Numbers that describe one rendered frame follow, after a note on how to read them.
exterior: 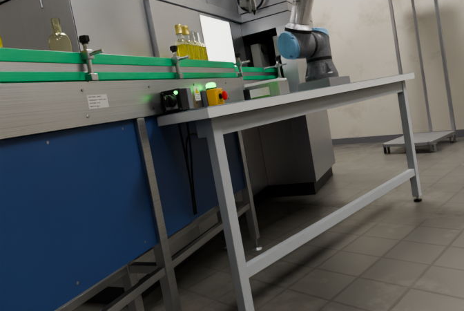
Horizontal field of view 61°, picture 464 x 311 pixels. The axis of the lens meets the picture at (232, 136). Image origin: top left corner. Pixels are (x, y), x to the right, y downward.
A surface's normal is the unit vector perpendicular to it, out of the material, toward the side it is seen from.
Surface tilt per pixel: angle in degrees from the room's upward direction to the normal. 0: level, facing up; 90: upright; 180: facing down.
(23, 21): 90
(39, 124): 90
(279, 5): 90
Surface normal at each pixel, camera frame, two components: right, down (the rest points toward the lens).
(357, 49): -0.71, 0.18
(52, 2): -0.43, 0.15
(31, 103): 0.89, -0.13
